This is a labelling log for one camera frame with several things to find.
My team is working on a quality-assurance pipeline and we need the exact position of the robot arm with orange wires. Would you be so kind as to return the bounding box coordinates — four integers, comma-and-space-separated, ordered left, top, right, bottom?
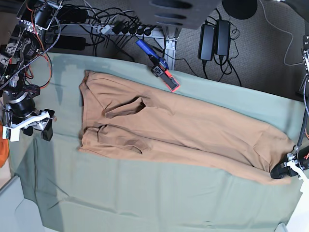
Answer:
0, 0, 65, 119

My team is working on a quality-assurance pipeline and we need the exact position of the black power adapter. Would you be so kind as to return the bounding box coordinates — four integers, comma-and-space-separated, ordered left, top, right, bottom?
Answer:
217, 20, 231, 56
198, 24, 215, 61

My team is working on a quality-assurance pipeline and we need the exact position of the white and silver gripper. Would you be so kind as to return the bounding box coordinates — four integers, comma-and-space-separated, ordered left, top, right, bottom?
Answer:
270, 153, 309, 193

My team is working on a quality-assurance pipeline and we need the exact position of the black power adapter right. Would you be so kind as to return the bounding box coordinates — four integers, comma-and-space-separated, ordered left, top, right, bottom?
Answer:
217, 20, 231, 56

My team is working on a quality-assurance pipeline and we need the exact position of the white plastic bin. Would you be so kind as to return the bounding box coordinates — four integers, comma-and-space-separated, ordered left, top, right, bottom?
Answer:
0, 176, 45, 232

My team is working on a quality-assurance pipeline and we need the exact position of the black power adapter left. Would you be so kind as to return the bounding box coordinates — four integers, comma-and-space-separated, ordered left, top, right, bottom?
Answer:
198, 24, 215, 61

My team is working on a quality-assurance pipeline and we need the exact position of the black power brick left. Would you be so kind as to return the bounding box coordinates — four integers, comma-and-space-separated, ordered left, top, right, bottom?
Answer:
54, 36, 86, 51

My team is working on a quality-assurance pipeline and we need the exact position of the aluminium frame post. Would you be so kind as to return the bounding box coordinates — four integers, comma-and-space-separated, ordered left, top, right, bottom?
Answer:
162, 26, 181, 70

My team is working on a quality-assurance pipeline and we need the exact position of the sage green table cloth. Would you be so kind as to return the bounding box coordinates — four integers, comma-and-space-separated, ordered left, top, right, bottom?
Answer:
10, 53, 302, 232

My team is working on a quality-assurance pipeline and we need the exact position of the white cable on floor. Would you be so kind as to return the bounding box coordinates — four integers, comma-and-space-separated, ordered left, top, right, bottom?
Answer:
259, 0, 305, 66

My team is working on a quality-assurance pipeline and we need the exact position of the black round base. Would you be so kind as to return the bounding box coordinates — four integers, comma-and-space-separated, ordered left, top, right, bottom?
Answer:
222, 0, 258, 20

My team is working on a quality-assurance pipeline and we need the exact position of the tan brown T-shirt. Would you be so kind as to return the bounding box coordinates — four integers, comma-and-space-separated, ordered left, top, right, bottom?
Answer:
80, 71, 294, 185

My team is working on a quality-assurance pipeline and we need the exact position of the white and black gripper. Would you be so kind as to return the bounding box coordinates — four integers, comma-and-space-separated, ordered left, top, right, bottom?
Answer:
2, 109, 55, 142

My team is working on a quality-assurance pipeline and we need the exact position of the white power strip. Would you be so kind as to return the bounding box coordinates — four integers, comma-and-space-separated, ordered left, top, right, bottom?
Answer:
83, 24, 114, 35

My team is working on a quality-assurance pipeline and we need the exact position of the orange cloth at edge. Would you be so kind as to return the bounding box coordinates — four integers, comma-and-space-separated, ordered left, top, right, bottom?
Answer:
0, 138, 9, 168

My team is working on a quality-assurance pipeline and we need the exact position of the blue bar clamp centre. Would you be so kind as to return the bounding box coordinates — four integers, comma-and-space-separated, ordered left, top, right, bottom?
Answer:
136, 39, 180, 92

